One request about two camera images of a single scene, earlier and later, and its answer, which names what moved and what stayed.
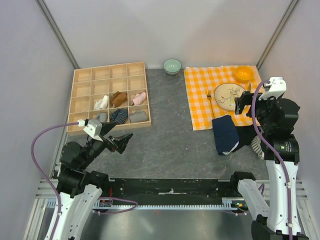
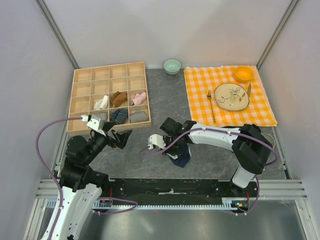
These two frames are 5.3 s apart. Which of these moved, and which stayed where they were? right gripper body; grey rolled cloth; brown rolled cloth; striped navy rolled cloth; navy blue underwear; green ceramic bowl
Moved: navy blue underwear; right gripper body
Stayed: grey rolled cloth; green ceramic bowl; striped navy rolled cloth; brown rolled cloth
